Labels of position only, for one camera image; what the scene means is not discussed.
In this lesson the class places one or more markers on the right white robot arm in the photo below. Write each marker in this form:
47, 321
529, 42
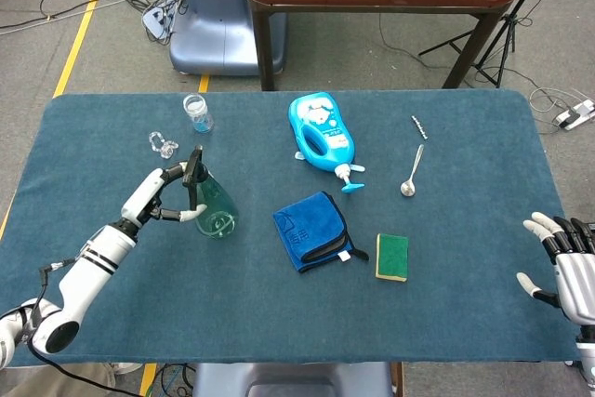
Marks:
586, 364

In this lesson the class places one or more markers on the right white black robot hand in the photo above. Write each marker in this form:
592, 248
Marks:
576, 281

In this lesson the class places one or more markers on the black tripod stand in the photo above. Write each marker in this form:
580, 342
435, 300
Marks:
511, 19

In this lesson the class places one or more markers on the green yellow sponge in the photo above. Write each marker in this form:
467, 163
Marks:
392, 257

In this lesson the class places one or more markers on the teal tablecloth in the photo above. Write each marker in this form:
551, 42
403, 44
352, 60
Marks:
255, 313

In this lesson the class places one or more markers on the blue detergent bottle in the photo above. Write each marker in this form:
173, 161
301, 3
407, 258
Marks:
341, 150

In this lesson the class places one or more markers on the white power strip with plugs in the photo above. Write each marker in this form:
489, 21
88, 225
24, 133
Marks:
153, 20

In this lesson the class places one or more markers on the beige trousers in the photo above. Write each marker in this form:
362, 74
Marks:
60, 385

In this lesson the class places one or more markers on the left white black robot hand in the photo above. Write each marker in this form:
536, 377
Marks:
144, 197

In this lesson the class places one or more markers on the grey blue robot pedestal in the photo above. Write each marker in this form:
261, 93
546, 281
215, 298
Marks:
293, 380

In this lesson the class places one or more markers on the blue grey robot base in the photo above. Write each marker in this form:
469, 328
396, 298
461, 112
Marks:
209, 20

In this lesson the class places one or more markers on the metal spoon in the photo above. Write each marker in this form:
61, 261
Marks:
408, 189

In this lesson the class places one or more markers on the green transparent spray bottle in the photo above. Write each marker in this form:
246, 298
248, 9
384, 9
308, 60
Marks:
216, 211

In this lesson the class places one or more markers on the clear plastic jar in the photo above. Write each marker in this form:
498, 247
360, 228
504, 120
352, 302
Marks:
200, 118

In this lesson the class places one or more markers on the blue folded microfiber cloth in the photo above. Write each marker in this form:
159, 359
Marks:
307, 229

